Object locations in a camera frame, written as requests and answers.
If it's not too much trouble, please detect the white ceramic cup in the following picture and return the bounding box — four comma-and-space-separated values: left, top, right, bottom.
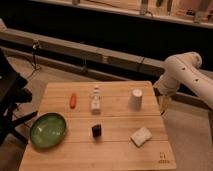
129, 89, 143, 110

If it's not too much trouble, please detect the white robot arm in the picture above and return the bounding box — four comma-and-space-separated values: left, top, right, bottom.
153, 52, 213, 110

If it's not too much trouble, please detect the black eraser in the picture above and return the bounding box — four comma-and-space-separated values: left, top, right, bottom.
92, 124, 102, 137

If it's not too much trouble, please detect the white sponge block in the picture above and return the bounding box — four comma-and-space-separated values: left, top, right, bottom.
130, 127, 152, 147

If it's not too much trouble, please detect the small white bottle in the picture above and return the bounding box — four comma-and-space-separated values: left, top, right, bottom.
91, 85, 101, 114

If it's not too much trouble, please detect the orange carrot toy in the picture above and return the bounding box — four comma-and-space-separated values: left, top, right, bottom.
69, 93, 77, 109

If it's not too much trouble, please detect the green bowl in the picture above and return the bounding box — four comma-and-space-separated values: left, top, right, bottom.
30, 113, 67, 149

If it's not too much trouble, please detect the black chair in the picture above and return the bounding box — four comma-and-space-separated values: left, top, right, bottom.
0, 48, 37, 146

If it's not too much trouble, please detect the black cable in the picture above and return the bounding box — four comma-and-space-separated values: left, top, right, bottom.
27, 40, 43, 78

